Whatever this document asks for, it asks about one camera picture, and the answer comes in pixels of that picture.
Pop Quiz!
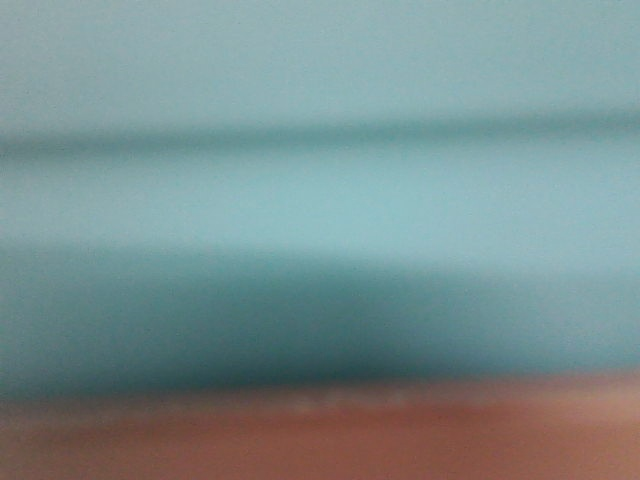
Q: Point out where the pink plastic box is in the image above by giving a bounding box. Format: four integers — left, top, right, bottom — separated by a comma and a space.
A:
1, 371, 639, 479

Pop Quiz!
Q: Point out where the light blue plastic box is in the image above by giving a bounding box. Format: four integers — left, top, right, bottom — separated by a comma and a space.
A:
1, 1, 639, 399

